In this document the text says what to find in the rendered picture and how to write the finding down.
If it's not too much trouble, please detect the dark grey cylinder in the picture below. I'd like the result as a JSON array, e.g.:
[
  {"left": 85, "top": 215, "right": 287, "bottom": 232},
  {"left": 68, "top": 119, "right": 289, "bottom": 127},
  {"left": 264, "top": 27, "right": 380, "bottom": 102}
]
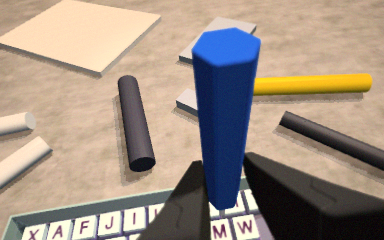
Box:
[
  {"left": 279, "top": 111, "right": 384, "bottom": 171},
  {"left": 118, "top": 75, "right": 156, "bottom": 172}
]

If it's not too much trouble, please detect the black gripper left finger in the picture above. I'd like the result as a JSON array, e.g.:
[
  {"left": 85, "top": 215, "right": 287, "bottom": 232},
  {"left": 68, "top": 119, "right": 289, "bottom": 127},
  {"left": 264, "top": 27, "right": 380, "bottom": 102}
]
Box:
[{"left": 136, "top": 160, "right": 212, "bottom": 240}]

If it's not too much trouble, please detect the keyboard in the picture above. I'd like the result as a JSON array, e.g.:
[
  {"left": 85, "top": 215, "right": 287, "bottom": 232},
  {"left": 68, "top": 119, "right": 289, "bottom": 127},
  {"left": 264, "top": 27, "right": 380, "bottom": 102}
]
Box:
[{"left": 0, "top": 175, "right": 275, "bottom": 240}]

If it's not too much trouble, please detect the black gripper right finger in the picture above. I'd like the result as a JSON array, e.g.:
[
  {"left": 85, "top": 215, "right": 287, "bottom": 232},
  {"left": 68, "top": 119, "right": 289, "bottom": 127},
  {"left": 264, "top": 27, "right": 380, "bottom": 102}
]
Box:
[{"left": 243, "top": 152, "right": 384, "bottom": 240}]

